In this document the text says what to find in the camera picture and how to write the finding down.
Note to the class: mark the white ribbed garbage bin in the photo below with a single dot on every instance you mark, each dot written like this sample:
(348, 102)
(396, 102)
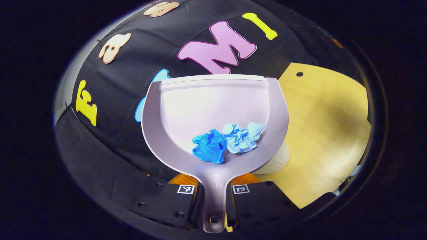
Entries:
(277, 160)

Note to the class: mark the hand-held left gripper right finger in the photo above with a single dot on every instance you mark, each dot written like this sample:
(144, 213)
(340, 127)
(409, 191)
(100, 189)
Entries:
(260, 206)

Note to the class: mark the light blue paper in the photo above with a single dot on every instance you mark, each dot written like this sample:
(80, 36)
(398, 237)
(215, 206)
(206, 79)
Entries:
(242, 138)

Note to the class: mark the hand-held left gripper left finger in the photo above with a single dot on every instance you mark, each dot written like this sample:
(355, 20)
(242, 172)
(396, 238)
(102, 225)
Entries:
(166, 206)

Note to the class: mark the lilac plastic dustpan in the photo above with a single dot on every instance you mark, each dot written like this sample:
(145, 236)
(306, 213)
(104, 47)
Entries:
(206, 106)

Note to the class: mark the dark blue paper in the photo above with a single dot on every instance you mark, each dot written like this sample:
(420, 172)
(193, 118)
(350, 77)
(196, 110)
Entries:
(209, 146)

